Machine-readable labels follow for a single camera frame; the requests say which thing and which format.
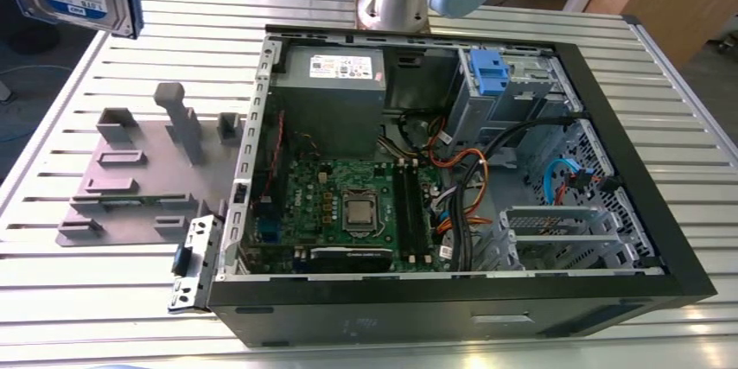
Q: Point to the grey plastic parts rack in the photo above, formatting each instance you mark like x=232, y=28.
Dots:
x=155, y=161

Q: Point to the grey metal drive cage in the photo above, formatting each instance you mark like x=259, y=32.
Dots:
x=507, y=114

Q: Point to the black office chair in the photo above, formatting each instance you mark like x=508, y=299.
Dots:
x=34, y=40

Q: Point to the blue plastic drive latch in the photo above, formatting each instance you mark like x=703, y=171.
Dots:
x=488, y=71

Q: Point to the metal disk bay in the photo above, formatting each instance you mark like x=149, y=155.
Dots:
x=559, y=238

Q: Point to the black open PC case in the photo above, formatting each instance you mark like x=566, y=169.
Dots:
x=403, y=317

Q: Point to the CPU socket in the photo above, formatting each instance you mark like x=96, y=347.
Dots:
x=357, y=192

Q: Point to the metal expansion card retainer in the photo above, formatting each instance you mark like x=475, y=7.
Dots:
x=199, y=256

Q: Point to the green RAM stick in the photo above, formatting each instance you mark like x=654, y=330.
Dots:
x=129, y=201

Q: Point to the green motherboard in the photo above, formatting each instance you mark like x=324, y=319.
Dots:
x=305, y=213

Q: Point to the black RAM slot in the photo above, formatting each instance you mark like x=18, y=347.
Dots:
x=420, y=213
x=403, y=213

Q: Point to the black graphics card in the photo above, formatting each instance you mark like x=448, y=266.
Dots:
x=351, y=256

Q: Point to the silver CPU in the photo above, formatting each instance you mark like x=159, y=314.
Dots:
x=360, y=212

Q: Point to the grey power supply unit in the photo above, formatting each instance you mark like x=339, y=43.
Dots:
x=328, y=118

